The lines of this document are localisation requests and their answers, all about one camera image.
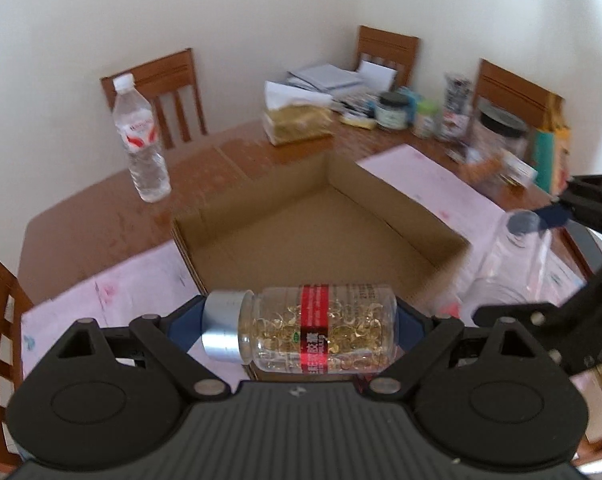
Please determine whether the clear plastic jar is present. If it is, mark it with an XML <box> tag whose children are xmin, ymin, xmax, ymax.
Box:
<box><xmin>459</xmin><ymin>209</ymin><xmax>551</xmax><ymax>326</ymax></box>

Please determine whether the capsule bottle silver cap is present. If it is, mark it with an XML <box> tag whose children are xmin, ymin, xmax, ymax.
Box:
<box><xmin>201</xmin><ymin>284</ymin><xmax>397</xmax><ymax>376</ymax></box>

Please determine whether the black smartphone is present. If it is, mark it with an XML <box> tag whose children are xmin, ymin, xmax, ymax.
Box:
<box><xmin>562</xmin><ymin>221</ymin><xmax>602</xmax><ymax>278</ymax></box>

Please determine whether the teal paper bag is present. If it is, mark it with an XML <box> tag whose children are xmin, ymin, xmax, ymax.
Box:
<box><xmin>533</xmin><ymin>94</ymin><xmax>572</xmax><ymax>196</ymax></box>

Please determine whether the small white carton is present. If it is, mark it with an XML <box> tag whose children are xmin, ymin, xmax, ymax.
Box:
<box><xmin>500</xmin><ymin>151</ymin><xmax>537</xmax><ymax>188</ymax></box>

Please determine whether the wooden chair right side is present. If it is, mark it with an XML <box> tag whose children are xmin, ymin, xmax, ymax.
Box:
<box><xmin>472</xmin><ymin>58</ymin><xmax>566</xmax><ymax>131</ymax></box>

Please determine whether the large clear black-lid jar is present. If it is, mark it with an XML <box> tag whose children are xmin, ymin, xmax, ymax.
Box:
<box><xmin>461</xmin><ymin>101</ymin><xmax>529</xmax><ymax>188</ymax></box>

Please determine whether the pink floral tablecloth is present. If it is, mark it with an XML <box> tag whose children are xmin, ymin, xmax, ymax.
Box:
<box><xmin>20</xmin><ymin>143</ymin><xmax>602</xmax><ymax>446</ymax></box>

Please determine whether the pen holder cup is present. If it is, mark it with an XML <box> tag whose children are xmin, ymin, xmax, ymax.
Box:
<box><xmin>436</xmin><ymin>73</ymin><xmax>472</xmax><ymax>141</ymax></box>

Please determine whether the small green lid jar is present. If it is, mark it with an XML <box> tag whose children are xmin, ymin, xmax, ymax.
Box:
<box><xmin>414</xmin><ymin>100</ymin><xmax>438</xmax><ymax>139</ymax></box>

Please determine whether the dark glass jar green label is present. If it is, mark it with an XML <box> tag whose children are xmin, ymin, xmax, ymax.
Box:
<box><xmin>374</xmin><ymin>91</ymin><xmax>409</xmax><ymax>130</ymax></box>

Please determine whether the open cardboard box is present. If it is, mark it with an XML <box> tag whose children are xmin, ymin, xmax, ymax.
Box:
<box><xmin>169</xmin><ymin>149</ymin><xmax>474</xmax><ymax>380</ymax></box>

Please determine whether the wooden chair far right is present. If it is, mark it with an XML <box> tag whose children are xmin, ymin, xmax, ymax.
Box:
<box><xmin>356</xmin><ymin>25</ymin><xmax>421</xmax><ymax>88</ymax></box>

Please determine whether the clear water bottle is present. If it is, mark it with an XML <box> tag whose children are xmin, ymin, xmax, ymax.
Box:
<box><xmin>112</xmin><ymin>73</ymin><xmax>172</xmax><ymax>203</ymax></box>

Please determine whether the stack of papers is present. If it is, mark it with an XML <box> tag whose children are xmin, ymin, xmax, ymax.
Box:
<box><xmin>286</xmin><ymin>64</ymin><xmax>363</xmax><ymax>93</ymax></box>

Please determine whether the gold tissue pack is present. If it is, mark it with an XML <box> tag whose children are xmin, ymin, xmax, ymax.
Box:
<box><xmin>263</xmin><ymin>81</ymin><xmax>333</xmax><ymax>146</ymax></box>

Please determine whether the wooden chair far side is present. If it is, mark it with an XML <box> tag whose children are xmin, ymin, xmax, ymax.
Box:
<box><xmin>100</xmin><ymin>48</ymin><xmax>209</xmax><ymax>150</ymax></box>

